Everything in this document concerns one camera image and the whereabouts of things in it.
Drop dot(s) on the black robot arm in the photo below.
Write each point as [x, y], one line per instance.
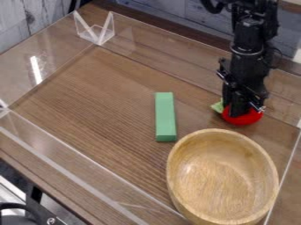
[254, 24]

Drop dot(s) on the clear acrylic corner bracket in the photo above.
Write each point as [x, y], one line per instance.
[97, 34]

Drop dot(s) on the red plush strawberry toy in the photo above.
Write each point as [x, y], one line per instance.
[246, 119]

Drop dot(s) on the clear acrylic enclosure wall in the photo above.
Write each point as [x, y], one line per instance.
[77, 118]

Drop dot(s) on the light wooden bowl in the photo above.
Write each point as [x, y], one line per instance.
[222, 178]

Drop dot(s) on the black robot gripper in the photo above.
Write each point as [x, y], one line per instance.
[242, 73]

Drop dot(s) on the green rectangular foam block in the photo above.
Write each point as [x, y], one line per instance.
[164, 117]

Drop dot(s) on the black metal table bracket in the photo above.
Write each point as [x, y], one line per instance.
[38, 213]

